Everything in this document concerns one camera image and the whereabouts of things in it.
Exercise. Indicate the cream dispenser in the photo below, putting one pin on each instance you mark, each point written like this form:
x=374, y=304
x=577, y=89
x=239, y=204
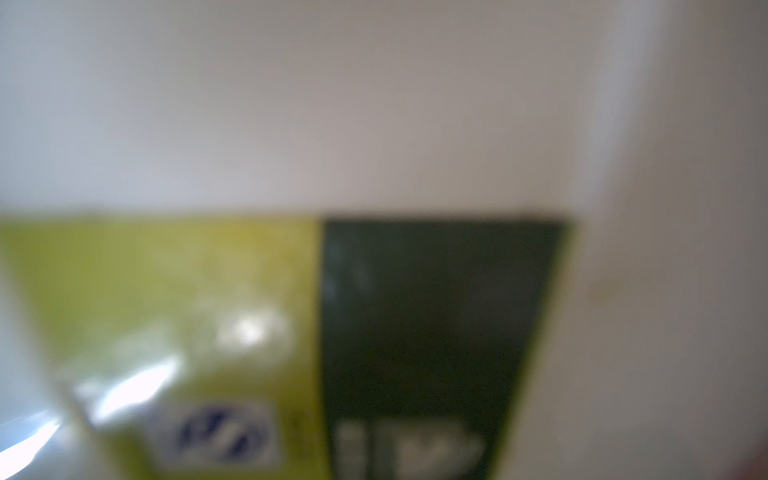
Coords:
x=384, y=239

